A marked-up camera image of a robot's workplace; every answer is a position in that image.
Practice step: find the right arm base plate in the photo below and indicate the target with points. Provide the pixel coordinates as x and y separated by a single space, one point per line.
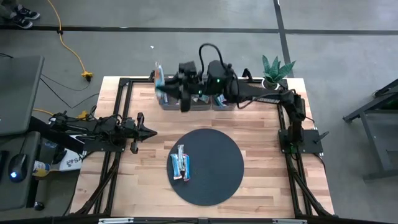
311 146

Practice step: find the peanut butter granola bar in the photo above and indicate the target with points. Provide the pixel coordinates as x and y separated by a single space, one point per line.
176 167
164 99
160 74

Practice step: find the grey plastic bin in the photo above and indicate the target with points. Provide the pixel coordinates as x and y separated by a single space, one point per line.
171 107
202 108
224 109

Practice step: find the dark grey monitor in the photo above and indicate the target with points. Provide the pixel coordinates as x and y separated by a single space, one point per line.
18 93

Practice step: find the yellow and blue can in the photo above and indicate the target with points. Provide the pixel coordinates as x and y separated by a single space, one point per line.
40 168

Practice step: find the grey desk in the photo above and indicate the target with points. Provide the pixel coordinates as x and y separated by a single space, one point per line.
18 193

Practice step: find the green snake plant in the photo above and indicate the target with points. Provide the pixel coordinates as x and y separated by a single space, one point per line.
273 71

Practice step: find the round black plate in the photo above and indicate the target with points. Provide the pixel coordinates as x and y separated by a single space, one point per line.
217 174

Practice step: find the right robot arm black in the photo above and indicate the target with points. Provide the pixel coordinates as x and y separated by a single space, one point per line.
270 95

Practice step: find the oatmeal raisin granola bar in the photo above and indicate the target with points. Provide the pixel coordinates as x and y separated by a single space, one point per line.
196 99

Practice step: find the black aluminium table frame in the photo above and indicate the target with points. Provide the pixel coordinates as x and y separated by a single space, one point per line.
128 99

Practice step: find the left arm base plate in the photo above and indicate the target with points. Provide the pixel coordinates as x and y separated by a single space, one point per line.
93 147

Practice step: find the blue granola bar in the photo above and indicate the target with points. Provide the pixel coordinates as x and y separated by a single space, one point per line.
186 169

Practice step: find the grey side table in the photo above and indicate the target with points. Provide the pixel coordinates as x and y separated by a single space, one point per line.
388 116

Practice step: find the person's shoe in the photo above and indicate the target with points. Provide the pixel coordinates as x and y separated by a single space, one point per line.
28 13
21 22

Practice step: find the black round knob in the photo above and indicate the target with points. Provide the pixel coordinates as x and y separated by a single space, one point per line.
38 206

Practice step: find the chocolate chip granola bar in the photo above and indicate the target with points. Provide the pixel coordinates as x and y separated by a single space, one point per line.
216 102
222 99

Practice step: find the black support beam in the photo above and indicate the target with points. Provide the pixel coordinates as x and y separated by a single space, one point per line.
46 132

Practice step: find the white printed box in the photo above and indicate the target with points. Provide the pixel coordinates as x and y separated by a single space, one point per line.
73 161

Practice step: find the black clamp knob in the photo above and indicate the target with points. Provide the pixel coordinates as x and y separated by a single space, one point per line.
152 76

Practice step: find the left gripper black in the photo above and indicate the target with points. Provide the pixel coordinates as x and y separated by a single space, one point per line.
133 132

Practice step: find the black computer mouse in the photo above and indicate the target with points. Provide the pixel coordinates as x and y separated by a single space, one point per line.
18 165

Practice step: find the whitish granola bar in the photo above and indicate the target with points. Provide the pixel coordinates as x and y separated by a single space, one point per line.
180 151

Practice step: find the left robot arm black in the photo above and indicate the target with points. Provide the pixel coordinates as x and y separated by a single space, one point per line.
93 129

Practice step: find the silver bracket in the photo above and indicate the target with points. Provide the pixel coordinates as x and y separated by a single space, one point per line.
115 221
289 221

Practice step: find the person's leg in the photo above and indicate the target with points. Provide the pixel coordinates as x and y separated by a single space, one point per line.
6 7

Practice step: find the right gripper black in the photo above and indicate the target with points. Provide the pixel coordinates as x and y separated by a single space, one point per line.
191 84

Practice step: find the granola bar with checkered end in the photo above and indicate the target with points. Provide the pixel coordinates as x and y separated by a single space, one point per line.
205 99

